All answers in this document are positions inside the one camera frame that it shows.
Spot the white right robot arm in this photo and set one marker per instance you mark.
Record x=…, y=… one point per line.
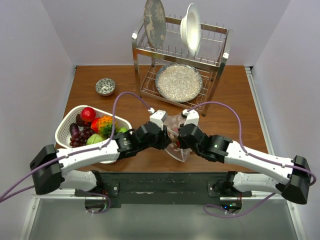
x=289, y=177

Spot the red fake tomato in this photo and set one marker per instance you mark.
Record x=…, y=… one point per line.
x=94, y=125

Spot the dark purple fake fruit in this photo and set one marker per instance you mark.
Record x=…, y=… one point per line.
x=79, y=121

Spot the grey reindeer plate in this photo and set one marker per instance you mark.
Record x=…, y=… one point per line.
x=154, y=20

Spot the white fake garlic pieces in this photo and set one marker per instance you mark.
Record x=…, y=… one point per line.
x=174, y=122

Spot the red fake apple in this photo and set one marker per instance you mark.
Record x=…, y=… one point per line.
x=88, y=114

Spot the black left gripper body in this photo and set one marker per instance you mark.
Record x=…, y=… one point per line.
x=159, y=142

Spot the fake pineapple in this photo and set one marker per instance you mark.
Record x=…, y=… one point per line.
x=105, y=125

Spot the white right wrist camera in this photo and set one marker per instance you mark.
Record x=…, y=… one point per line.
x=191, y=116

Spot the fake purple grapes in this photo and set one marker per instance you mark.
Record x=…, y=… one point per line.
x=81, y=139

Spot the small green fake fruit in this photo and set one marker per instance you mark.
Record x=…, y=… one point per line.
x=122, y=130

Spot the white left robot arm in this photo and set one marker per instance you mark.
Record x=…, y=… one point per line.
x=49, y=171

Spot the metal dish rack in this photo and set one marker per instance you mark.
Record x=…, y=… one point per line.
x=210, y=61

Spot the clear zip top bag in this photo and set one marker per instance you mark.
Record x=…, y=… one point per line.
x=183, y=156

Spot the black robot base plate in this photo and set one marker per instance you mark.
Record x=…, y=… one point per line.
x=167, y=188

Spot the white plastic basket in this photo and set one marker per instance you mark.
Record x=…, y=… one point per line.
x=62, y=133

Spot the fake purple eggplant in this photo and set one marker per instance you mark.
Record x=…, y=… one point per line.
x=74, y=130

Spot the white deep plate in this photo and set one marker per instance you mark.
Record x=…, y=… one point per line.
x=190, y=30

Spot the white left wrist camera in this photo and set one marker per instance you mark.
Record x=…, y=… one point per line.
x=158, y=117

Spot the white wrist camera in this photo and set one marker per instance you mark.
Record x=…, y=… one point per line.
x=158, y=117
x=191, y=116

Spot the green fake cabbage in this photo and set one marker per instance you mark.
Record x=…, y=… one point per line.
x=94, y=139

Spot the speckled blue rim plate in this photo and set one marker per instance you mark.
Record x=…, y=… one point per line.
x=178, y=83

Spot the small patterned bowl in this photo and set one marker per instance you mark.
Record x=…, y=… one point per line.
x=105, y=87

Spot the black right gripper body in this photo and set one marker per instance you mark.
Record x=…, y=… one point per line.
x=183, y=145

